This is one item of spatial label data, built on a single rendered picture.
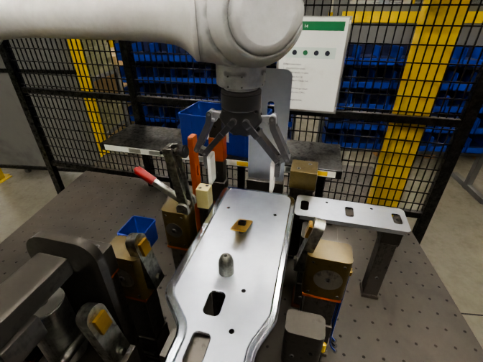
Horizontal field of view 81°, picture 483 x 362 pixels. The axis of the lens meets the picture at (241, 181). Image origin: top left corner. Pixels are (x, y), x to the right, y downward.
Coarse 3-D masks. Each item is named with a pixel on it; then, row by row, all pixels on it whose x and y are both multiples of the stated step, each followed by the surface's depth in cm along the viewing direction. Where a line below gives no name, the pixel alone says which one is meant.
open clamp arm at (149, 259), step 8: (128, 240) 53; (136, 240) 53; (144, 240) 54; (128, 248) 53; (136, 248) 53; (144, 248) 54; (136, 256) 54; (144, 256) 55; (152, 256) 57; (144, 264) 55; (152, 264) 57; (144, 272) 56; (152, 272) 57; (160, 272) 60; (152, 280) 57; (160, 280) 59; (152, 288) 58
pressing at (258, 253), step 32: (224, 192) 85; (256, 192) 85; (224, 224) 73; (256, 224) 73; (288, 224) 73; (192, 256) 63; (256, 256) 63; (192, 288) 56; (224, 288) 56; (256, 288) 56; (192, 320) 50; (224, 320) 50; (256, 320) 50; (224, 352) 46; (256, 352) 46
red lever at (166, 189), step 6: (138, 168) 68; (138, 174) 68; (144, 174) 68; (150, 174) 68; (144, 180) 68; (150, 180) 68; (156, 180) 69; (156, 186) 68; (162, 186) 68; (168, 192) 69; (174, 192) 69; (174, 198) 69
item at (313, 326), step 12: (288, 312) 53; (300, 312) 53; (288, 324) 51; (300, 324) 51; (312, 324) 51; (324, 324) 51; (288, 336) 50; (300, 336) 49; (312, 336) 49; (324, 336) 49; (288, 348) 52; (300, 348) 51; (312, 348) 50; (324, 348) 52; (288, 360) 54; (300, 360) 53; (312, 360) 52
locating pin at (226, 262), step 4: (220, 256) 58; (224, 256) 57; (228, 256) 57; (220, 260) 57; (224, 260) 57; (228, 260) 57; (232, 260) 58; (220, 264) 57; (224, 264) 57; (228, 264) 57; (232, 264) 58; (220, 268) 58; (224, 268) 57; (228, 268) 57; (232, 268) 58; (220, 272) 58; (224, 272) 58; (228, 272) 58; (232, 272) 59; (224, 276) 58; (228, 276) 58
